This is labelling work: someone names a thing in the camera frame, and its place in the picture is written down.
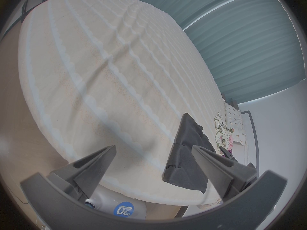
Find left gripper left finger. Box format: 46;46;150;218
51;145;117;199

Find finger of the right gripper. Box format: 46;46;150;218
219;147;238;163

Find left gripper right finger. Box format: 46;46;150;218
192;145;257;200

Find black trousers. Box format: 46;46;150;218
163;113;217;194

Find bed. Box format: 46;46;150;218
18;0;260;206

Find white printed pyjama top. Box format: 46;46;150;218
213;112;235;151

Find white printed pillow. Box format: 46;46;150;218
224;103;248;146

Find grey bedside table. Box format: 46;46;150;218
222;94;239;105

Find blue-green curtain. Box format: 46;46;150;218
125;0;272;29
183;0;307;103

